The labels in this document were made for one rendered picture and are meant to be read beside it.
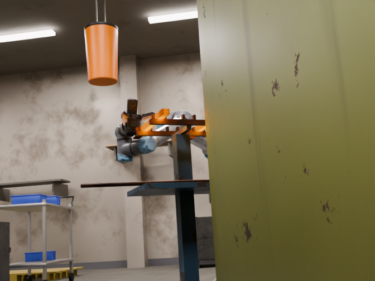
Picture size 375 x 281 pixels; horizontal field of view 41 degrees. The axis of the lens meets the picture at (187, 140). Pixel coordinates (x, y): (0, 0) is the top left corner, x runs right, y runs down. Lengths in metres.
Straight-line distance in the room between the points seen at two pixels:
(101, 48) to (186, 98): 3.42
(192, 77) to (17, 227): 4.21
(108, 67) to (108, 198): 3.71
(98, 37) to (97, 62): 0.29
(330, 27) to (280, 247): 0.36
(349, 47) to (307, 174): 0.19
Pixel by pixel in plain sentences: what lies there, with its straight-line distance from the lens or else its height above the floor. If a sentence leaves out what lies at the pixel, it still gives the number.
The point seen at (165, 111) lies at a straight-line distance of 1.84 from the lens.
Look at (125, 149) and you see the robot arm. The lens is 2.40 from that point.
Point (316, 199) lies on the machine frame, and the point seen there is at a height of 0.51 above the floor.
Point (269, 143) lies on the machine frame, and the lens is 0.84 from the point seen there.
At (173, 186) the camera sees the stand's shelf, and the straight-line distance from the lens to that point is 1.83.
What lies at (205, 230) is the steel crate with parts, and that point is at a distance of 7.37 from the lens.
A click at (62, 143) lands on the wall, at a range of 9.47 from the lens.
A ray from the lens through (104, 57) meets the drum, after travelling 5.85.
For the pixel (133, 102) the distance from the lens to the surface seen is 2.32.
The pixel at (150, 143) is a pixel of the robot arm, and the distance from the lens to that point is 2.32.
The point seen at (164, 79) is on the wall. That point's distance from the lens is 9.17.
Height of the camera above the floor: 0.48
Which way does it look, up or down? 11 degrees up
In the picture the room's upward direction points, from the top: 4 degrees counter-clockwise
